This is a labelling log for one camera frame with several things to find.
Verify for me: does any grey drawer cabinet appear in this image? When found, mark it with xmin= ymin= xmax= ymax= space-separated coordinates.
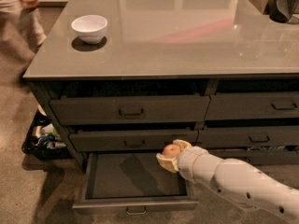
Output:
xmin=24 ymin=0 xmax=299 ymax=166

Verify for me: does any black bin with clutter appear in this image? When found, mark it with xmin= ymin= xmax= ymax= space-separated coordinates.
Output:
xmin=21 ymin=111 xmax=72 ymax=161

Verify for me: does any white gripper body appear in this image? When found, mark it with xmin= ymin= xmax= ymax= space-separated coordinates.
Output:
xmin=177 ymin=147 xmax=222 ymax=182

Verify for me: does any middle right grey drawer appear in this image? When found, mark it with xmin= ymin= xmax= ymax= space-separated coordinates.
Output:
xmin=197 ymin=126 xmax=299 ymax=148

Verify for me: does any white ceramic bowl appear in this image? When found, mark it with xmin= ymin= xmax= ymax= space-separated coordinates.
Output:
xmin=71 ymin=15 xmax=107 ymax=44

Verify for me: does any top right grey drawer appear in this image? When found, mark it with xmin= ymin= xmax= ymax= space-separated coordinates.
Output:
xmin=206 ymin=91 xmax=299 ymax=120

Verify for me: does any top left grey drawer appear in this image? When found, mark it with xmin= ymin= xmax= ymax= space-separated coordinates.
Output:
xmin=50 ymin=95 xmax=209 ymax=125

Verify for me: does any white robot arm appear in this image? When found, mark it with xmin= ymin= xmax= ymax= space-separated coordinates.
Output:
xmin=156 ymin=139 xmax=299 ymax=224

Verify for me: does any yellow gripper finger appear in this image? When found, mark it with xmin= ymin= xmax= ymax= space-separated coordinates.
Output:
xmin=173 ymin=139 xmax=191 ymax=150
xmin=156 ymin=153 xmax=178 ymax=173

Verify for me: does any grey drawer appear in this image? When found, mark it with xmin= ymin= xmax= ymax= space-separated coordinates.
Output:
xmin=206 ymin=91 xmax=299 ymax=120
xmin=69 ymin=129 xmax=198 ymax=152
xmin=209 ymin=149 xmax=299 ymax=165
xmin=50 ymin=95 xmax=209 ymax=125
xmin=197 ymin=126 xmax=299 ymax=148

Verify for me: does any open bottom left drawer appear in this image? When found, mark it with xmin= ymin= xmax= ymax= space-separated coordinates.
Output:
xmin=73 ymin=152 xmax=198 ymax=216

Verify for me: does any middle left grey drawer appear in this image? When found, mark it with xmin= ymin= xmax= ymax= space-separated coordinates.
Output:
xmin=69 ymin=129 xmax=198 ymax=152

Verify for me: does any bottom right grey drawer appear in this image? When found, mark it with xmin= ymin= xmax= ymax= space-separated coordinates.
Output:
xmin=209 ymin=149 xmax=299 ymax=165

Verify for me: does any blurred walking person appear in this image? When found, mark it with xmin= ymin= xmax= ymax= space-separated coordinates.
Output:
xmin=0 ymin=0 xmax=46 ymax=84

